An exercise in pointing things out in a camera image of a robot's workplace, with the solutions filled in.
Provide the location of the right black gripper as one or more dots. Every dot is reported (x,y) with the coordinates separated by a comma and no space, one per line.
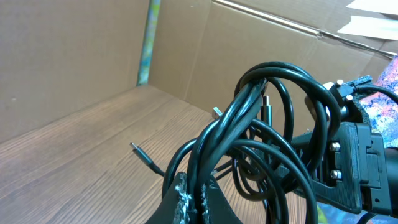
(353,174)

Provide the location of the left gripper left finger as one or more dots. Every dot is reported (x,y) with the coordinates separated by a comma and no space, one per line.
(174,206)

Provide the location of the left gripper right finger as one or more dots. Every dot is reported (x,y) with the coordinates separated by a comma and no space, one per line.
(215,209)

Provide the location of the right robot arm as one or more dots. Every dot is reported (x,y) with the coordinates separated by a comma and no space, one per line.
(391,163)

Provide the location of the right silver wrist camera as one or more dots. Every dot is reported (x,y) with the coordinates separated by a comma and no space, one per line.
(325,97)

